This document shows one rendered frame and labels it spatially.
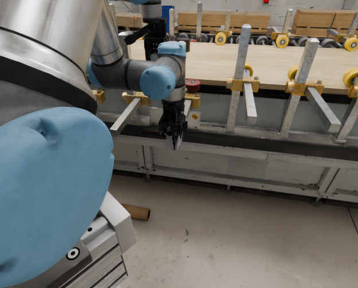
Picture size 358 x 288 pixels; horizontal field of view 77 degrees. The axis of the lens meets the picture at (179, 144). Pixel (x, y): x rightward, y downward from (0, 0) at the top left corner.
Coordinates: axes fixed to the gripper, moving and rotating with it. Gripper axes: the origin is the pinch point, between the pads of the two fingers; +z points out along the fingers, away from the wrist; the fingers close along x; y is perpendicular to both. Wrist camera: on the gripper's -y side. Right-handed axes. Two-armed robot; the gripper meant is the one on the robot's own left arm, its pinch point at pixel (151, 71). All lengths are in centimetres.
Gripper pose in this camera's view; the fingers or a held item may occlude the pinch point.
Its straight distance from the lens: 99.7
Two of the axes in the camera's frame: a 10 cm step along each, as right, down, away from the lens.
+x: 1.9, -5.9, 7.8
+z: 0.2, 8.0, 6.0
